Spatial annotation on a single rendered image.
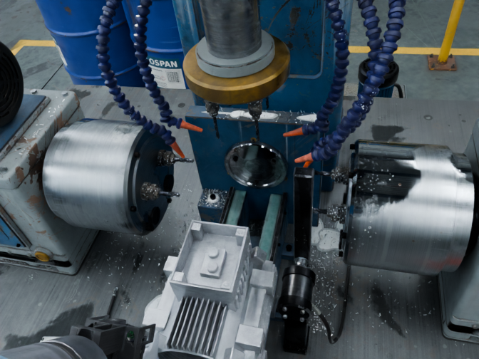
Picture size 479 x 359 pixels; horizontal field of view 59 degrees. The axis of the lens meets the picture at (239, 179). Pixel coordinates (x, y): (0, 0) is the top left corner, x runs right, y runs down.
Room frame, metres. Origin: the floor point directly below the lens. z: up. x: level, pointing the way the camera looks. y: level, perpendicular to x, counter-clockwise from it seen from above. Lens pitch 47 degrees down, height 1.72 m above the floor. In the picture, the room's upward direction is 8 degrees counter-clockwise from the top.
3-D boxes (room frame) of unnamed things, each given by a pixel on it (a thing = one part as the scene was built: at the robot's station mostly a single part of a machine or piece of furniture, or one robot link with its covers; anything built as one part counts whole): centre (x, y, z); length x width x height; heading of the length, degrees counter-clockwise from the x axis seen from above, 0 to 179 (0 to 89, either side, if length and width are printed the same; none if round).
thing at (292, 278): (0.52, -0.17, 0.92); 0.45 x 0.13 x 0.24; 161
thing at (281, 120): (0.74, -0.06, 0.97); 0.30 x 0.11 x 0.34; 71
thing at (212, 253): (0.38, 0.06, 1.11); 0.12 x 0.11 x 0.07; 161
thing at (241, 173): (0.68, -0.04, 1.01); 0.15 x 0.02 x 0.15; 71
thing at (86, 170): (0.71, 0.32, 1.04); 0.37 x 0.25 x 0.25; 71
